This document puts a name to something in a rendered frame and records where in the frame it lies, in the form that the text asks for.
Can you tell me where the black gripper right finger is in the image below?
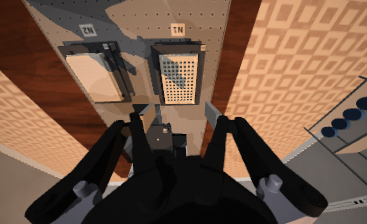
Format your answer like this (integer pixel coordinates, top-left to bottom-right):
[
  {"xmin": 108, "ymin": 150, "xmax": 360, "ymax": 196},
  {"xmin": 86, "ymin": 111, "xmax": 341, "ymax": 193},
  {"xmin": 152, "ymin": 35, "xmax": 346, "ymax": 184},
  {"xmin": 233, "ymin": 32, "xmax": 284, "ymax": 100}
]
[{"xmin": 193, "ymin": 101, "xmax": 328, "ymax": 224}]

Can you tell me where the tan square label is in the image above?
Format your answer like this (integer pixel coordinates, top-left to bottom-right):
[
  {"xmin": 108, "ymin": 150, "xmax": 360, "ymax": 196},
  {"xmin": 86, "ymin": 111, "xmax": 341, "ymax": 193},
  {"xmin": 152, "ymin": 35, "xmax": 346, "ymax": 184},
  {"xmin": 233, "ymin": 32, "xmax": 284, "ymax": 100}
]
[{"xmin": 171, "ymin": 24, "xmax": 185, "ymax": 36}]

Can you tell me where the white well plate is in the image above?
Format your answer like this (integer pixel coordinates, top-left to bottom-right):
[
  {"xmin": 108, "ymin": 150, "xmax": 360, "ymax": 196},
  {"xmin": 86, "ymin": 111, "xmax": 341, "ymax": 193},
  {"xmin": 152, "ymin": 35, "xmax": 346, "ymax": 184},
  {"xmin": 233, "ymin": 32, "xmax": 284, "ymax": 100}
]
[{"xmin": 159, "ymin": 54, "xmax": 198, "ymax": 104}]

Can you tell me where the grey label with black text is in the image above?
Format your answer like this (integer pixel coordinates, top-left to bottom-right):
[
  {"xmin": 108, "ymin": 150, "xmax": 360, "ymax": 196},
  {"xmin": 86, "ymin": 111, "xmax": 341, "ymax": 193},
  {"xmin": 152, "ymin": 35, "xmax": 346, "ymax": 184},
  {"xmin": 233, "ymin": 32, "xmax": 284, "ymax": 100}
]
[{"xmin": 80, "ymin": 24, "xmax": 97, "ymax": 37}]

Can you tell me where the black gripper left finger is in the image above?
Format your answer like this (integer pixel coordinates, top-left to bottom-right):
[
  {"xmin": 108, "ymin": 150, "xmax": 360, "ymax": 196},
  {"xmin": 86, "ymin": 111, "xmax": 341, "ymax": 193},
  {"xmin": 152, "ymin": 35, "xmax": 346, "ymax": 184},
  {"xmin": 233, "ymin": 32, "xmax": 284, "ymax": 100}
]
[{"xmin": 24, "ymin": 103, "xmax": 164, "ymax": 224}]

